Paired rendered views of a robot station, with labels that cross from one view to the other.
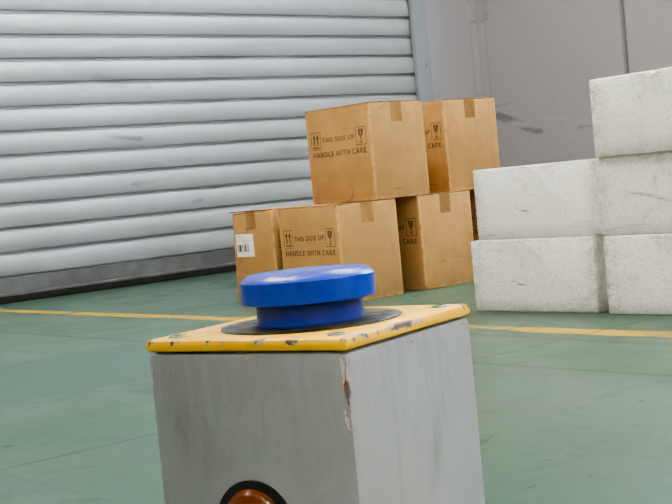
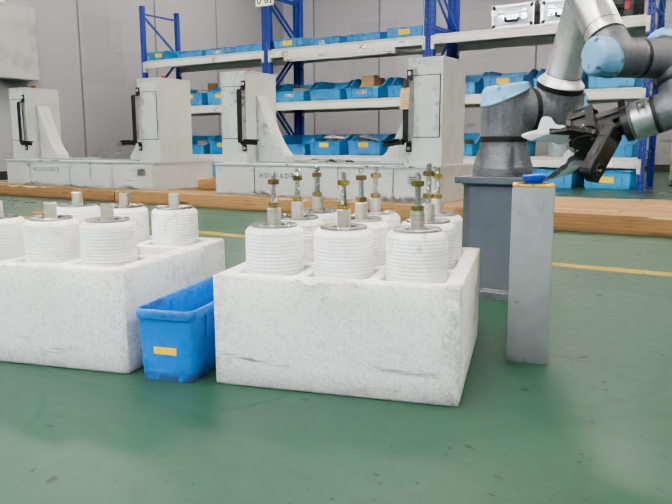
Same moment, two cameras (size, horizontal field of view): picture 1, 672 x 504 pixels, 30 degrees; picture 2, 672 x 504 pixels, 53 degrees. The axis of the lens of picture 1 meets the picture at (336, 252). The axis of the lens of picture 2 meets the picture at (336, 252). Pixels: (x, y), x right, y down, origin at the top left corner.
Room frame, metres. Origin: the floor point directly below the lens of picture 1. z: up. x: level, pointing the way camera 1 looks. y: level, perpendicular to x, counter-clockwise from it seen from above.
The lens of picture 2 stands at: (1.38, -0.69, 0.39)
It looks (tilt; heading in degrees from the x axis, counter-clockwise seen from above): 9 degrees down; 162
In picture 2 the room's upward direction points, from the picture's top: straight up
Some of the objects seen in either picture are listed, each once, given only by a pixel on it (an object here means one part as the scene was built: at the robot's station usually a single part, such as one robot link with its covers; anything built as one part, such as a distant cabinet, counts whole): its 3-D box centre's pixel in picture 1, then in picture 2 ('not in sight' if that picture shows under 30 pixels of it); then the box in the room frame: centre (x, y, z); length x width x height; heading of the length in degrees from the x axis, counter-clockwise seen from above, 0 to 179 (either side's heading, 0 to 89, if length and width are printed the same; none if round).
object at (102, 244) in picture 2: not in sight; (110, 270); (0.13, -0.70, 0.16); 0.10 x 0.10 x 0.18
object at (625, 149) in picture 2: not in sight; (614, 144); (-3.24, 3.26, 0.36); 0.50 x 0.38 x 0.21; 130
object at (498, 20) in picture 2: not in sight; (520, 18); (-3.84, 2.71, 1.42); 0.43 x 0.37 x 0.19; 127
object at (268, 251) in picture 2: not in sight; (275, 279); (0.30, -0.44, 0.16); 0.10 x 0.10 x 0.18
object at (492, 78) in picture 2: not in sight; (511, 82); (-3.92, 2.69, 0.89); 0.50 x 0.38 x 0.21; 130
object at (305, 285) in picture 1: (309, 303); (533, 180); (0.37, 0.01, 0.32); 0.04 x 0.04 x 0.02
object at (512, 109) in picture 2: not in sight; (507, 109); (-0.13, 0.27, 0.47); 0.13 x 0.12 x 0.14; 87
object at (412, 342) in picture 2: not in sight; (360, 309); (0.27, -0.27, 0.09); 0.39 x 0.39 x 0.18; 56
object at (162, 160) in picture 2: not in sight; (103, 133); (-3.93, -0.72, 0.45); 1.61 x 0.57 x 0.74; 40
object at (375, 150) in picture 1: (367, 152); not in sight; (4.03, -0.13, 0.45); 0.30 x 0.24 x 0.30; 41
